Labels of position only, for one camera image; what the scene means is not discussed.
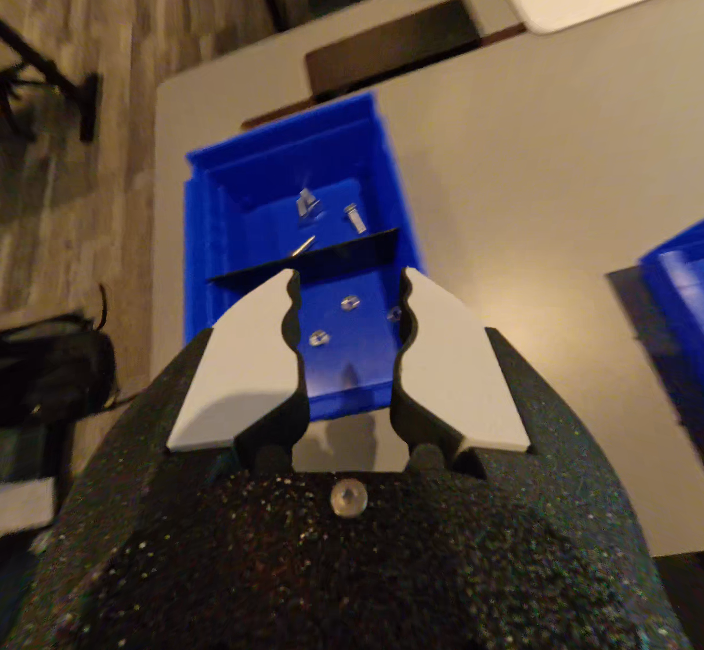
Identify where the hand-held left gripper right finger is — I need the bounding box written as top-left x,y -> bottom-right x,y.
389,266 -> 531,455

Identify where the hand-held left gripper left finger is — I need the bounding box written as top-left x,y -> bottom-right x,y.
166,269 -> 311,453

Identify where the blue plastic bin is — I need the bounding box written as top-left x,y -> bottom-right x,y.
638,221 -> 704,442
183,91 -> 427,422

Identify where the black bin divider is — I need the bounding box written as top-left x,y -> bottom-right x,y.
208,229 -> 400,290

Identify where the black bag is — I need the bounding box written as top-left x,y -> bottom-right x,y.
0,284 -> 119,428

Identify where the black desk leg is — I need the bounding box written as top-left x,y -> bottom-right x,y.
0,20 -> 102,145

